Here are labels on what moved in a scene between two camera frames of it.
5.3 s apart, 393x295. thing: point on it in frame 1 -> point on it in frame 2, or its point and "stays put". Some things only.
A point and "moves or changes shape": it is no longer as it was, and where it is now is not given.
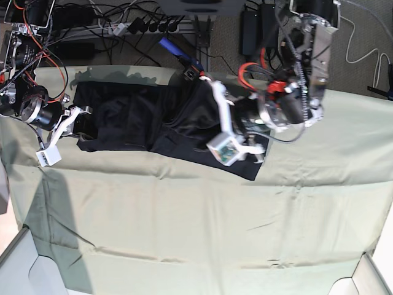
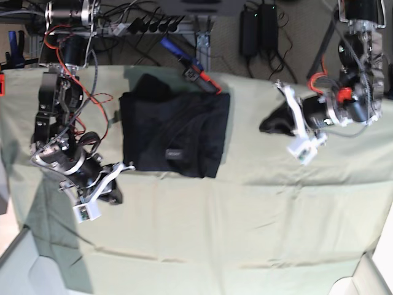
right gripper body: (242, 118) -> (312, 140)
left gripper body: (64, 126) -> (86, 195)
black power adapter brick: (249, 32) stays put
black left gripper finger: (86, 126) -> (113, 195)
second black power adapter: (268, 24) stays put
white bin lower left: (24, 271) stays put
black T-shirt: (183, 120) moves or changes shape
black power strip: (139, 26) stays put
